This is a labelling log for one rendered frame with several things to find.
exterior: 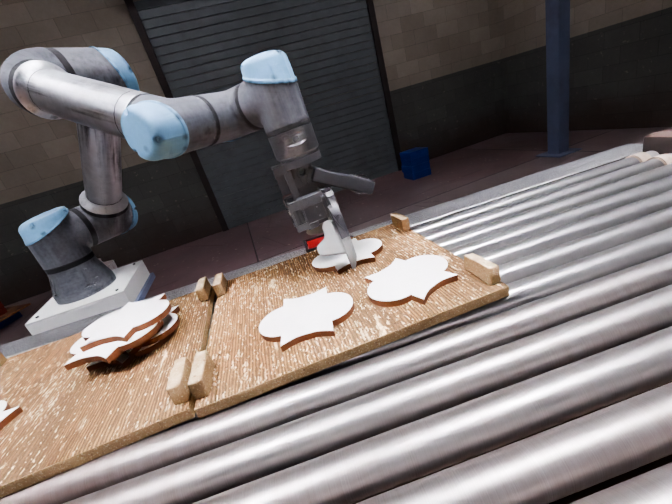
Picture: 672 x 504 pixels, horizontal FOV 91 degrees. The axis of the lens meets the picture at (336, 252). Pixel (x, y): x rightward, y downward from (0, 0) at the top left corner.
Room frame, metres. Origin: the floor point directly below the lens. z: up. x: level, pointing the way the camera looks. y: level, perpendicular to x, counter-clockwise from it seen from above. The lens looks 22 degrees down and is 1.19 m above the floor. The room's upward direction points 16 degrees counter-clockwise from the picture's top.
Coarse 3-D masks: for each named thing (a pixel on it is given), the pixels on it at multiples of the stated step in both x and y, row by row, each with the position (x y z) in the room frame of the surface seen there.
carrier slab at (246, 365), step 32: (384, 256) 0.54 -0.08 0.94; (448, 256) 0.47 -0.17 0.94; (256, 288) 0.56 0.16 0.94; (288, 288) 0.52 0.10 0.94; (320, 288) 0.49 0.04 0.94; (352, 288) 0.46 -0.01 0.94; (448, 288) 0.38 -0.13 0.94; (480, 288) 0.36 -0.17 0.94; (224, 320) 0.48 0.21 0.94; (256, 320) 0.45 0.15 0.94; (352, 320) 0.37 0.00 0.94; (384, 320) 0.35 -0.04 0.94; (416, 320) 0.34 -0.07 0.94; (224, 352) 0.39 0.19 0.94; (256, 352) 0.37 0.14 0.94; (288, 352) 0.35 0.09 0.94; (320, 352) 0.33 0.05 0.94; (352, 352) 0.32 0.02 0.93; (224, 384) 0.32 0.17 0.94; (256, 384) 0.31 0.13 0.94
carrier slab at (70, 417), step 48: (192, 336) 0.46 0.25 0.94; (0, 384) 0.48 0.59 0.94; (48, 384) 0.44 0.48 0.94; (96, 384) 0.40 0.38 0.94; (144, 384) 0.37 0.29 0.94; (0, 432) 0.36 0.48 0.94; (48, 432) 0.33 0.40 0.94; (96, 432) 0.30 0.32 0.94; (144, 432) 0.29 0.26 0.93; (0, 480) 0.27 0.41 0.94
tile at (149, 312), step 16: (128, 304) 0.54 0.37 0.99; (144, 304) 0.51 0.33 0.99; (160, 304) 0.49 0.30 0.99; (96, 320) 0.51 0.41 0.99; (112, 320) 0.49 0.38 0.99; (128, 320) 0.47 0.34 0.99; (144, 320) 0.45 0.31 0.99; (160, 320) 0.46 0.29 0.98; (96, 336) 0.45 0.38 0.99; (112, 336) 0.43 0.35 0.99; (128, 336) 0.43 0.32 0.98
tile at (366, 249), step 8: (352, 240) 0.63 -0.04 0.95; (360, 240) 0.62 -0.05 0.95; (368, 240) 0.61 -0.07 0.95; (376, 240) 0.60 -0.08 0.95; (360, 248) 0.58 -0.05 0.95; (368, 248) 0.57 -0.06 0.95; (376, 248) 0.56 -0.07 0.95; (320, 256) 0.60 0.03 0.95; (328, 256) 0.59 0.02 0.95; (336, 256) 0.58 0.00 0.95; (344, 256) 0.57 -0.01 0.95; (360, 256) 0.55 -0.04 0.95; (368, 256) 0.54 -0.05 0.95; (312, 264) 0.57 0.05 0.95; (320, 264) 0.56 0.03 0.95; (328, 264) 0.55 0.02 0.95; (336, 264) 0.54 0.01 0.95; (344, 264) 0.53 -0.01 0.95; (360, 264) 0.53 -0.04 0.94
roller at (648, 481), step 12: (660, 468) 0.13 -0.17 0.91; (636, 480) 0.13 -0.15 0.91; (648, 480) 0.13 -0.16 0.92; (660, 480) 0.12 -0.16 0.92; (600, 492) 0.13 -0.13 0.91; (612, 492) 0.13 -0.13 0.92; (624, 492) 0.12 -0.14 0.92; (636, 492) 0.12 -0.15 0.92; (648, 492) 0.12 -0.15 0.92; (660, 492) 0.12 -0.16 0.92
